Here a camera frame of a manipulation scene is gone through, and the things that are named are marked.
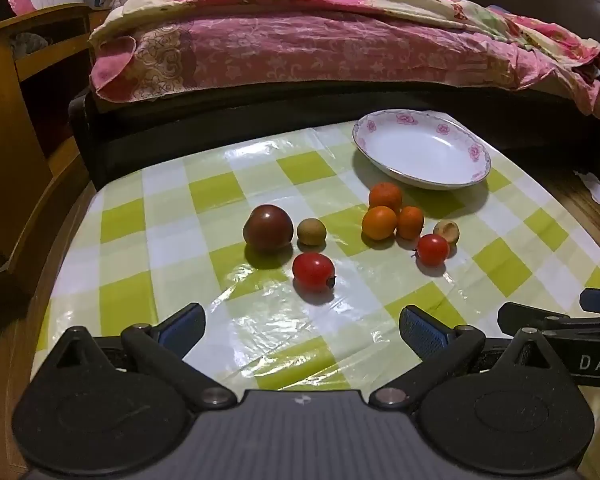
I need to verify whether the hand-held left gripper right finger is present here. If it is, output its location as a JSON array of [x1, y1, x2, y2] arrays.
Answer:
[[370, 305, 568, 409]]

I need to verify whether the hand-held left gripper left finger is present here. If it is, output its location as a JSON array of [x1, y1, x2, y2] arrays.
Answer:
[[45, 302, 238, 409]]

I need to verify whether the red tomato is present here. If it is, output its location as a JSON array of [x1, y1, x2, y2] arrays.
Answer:
[[416, 234, 451, 267], [292, 252, 337, 293]]

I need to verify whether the green checked tablecloth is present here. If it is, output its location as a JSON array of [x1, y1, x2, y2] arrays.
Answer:
[[30, 120, 600, 480]]

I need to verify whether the small brown round fruit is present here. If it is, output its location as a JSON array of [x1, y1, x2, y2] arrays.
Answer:
[[433, 220, 461, 247]]

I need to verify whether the small orange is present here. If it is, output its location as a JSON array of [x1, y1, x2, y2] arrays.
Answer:
[[362, 205, 398, 241], [397, 205, 425, 240], [369, 182, 403, 213]]

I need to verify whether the white paper scrap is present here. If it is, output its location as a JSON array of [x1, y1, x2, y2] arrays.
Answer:
[[574, 170, 600, 205]]

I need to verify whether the dark purple tomato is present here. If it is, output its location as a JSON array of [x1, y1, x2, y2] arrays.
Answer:
[[243, 204, 295, 254]]

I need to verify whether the small green round fruit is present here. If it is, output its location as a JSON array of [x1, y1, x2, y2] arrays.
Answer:
[[296, 218, 327, 247]]

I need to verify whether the white plate with pink flowers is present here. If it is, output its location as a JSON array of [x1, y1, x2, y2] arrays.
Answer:
[[351, 109, 492, 191]]

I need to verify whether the wooden cabinet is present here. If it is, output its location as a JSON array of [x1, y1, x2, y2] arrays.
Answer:
[[0, 4, 98, 288]]

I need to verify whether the pink floral blanket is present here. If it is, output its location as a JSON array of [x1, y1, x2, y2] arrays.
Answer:
[[89, 0, 600, 121]]

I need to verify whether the grey cloth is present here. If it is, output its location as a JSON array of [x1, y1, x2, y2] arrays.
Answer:
[[10, 32, 49, 59]]

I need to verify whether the dark bed frame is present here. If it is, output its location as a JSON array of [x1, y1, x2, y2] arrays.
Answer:
[[67, 0, 600, 192]]

